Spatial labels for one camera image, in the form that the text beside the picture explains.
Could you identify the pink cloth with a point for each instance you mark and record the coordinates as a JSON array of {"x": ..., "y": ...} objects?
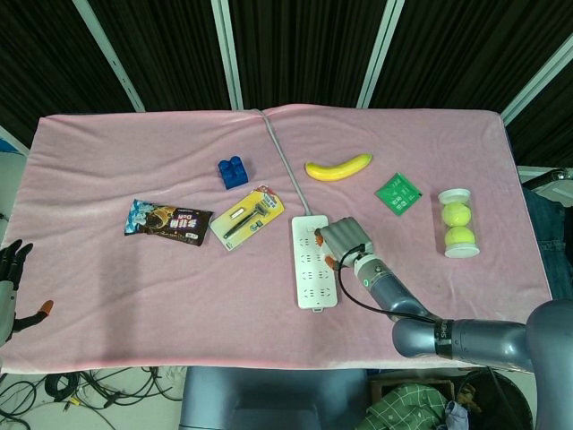
[{"x": 179, "y": 304}]

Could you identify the blue building block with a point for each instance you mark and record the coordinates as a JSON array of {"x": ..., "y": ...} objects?
[{"x": 233, "y": 174}]

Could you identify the clear tennis ball tube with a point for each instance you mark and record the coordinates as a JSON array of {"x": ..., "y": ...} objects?
[{"x": 461, "y": 251}]

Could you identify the green checked cloth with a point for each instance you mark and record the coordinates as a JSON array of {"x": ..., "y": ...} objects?
[{"x": 407, "y": 407}]

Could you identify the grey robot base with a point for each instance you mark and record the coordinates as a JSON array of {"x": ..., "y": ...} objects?
[{"x": 268, "y": 398}]

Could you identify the black bin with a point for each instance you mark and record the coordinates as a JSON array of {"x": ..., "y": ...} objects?
[{"x": 492, "y": 403}]

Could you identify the yellow tennis ball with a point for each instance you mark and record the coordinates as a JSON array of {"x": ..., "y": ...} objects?
[
  {"x": 457, "y": 236},
  {"x": 456, "y": 214}
]

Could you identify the blue jeans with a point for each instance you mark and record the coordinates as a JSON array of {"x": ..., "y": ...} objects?
[{"x": 553, "y": 233}]

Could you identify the brown chocolate snack bag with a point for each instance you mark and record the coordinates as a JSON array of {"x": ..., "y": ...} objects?
[{"x": 170, "y": 223}]

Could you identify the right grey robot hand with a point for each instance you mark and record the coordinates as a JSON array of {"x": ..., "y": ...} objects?
[{"x": 347, "y": 237}]

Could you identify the yellow banana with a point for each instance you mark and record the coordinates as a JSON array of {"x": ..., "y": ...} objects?
[{"x": 336, "y": 171}]

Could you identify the white frame post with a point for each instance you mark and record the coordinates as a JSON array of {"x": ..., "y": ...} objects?
[
  {"x": 537, "y": 85},
  {"x": 112, "y": 58},
  {"x": 228, "y": 54},
  {"x": 378, "y": 58}
]

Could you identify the white power strip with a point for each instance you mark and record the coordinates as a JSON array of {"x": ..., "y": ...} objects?
[{"x": 309, "y": 282}]

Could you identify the green packet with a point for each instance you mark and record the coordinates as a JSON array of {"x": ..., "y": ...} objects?
[{"x": 397, "y": 193}]

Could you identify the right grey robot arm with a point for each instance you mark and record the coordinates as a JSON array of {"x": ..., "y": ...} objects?
[{"x": 483, "y": 340}]

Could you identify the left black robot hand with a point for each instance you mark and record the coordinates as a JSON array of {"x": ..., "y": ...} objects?
[{"x": 5, "y": 295}]

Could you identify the razor in yellow package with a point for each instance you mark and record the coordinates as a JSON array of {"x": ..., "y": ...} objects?
[{"x": 248, "y": 219}]

